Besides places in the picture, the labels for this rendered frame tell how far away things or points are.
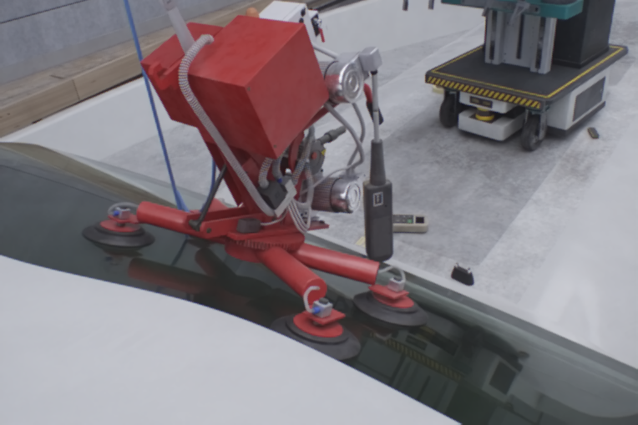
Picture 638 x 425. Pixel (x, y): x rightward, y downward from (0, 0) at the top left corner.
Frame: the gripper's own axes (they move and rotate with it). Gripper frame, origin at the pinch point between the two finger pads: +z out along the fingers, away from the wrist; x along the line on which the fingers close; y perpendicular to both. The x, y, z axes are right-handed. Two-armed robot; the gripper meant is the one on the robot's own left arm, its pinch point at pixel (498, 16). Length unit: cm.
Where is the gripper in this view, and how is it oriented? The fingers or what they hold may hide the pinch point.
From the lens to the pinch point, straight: 263.0
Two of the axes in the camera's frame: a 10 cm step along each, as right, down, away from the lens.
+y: -7.4, -0.1, -6.7
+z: -3.1, 8.9, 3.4
